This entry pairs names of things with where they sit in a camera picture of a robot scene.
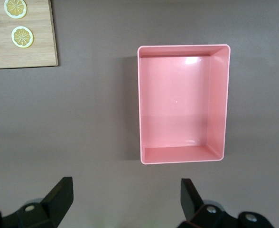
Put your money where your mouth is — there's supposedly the lemon slice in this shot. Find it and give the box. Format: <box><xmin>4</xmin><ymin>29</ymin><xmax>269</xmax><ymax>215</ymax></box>
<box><xmin>3</xmin><ymin>0</ymin><xmax>28</xmax><ymax>19</ymax></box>
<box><xmin>11</xmin><ymin>26</ymin><xmax>34</xmax><ymax>49</ymax></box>

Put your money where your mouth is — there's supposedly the pink plastic bin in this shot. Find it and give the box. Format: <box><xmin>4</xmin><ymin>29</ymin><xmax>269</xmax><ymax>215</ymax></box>
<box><xmin>137</xmin><ymin>44</ymin><xmax>232</xmax><ymax>166</ymax></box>

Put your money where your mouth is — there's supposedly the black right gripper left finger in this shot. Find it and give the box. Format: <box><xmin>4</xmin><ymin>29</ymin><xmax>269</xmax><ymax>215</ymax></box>
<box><xmin>0</xmin><ymin>176</ymin><xmax>74</xmax><ymax>228</ymax></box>

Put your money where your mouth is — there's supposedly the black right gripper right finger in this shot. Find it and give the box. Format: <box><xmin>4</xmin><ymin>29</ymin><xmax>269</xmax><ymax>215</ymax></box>
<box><xmin>179</xmin><ymin>178</ymin><xmax>277</xmax><ymax>228</ymax></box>

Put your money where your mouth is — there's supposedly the wooden cutting board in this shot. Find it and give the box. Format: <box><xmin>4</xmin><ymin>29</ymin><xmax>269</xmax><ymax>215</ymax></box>
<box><xmin>0</xmin><ymin>0</ymin><xmax>59</xmax><ymax>70</ymax></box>

